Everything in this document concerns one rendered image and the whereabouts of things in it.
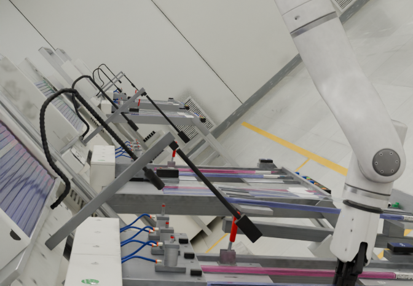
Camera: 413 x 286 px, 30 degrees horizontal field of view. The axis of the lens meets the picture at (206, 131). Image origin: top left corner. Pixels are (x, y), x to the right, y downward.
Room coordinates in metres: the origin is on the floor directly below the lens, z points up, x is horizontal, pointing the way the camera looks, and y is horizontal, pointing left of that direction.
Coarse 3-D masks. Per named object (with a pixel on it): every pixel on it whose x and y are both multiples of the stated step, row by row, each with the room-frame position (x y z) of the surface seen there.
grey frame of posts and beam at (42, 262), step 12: (60, 204) 1.51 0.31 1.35; (48, 216) 1.34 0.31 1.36; (60, 216) 1.43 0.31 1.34; (72, 216) 1.52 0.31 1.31; (48, 228) 1.27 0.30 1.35; (36, 240) 1.15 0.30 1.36; (72, 240) 1.53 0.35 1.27; (36, 252) 1.10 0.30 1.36; (48, 252) 1.15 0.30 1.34; (60, 252) 1.21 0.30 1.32; (36, 264) 1.05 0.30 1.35; (48, 264) 1.10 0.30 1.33; (24, 276) 0.97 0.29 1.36; (36, 276) 1.01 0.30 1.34; (48, 276) 1.05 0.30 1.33
